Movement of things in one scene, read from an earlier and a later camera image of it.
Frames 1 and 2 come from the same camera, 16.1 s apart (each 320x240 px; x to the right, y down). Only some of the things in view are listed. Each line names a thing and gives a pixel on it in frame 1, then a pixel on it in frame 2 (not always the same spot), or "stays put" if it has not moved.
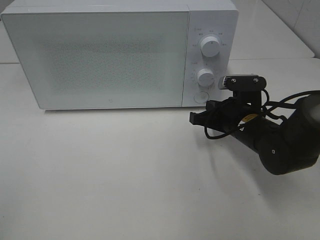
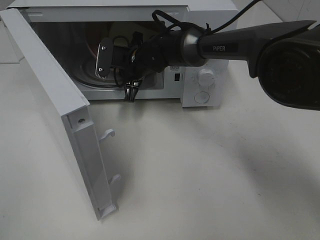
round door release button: [201, 97] stays put
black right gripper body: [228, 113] -> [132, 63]
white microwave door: [101, 59] -> [67, 109]
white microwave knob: [205, 77] stays put
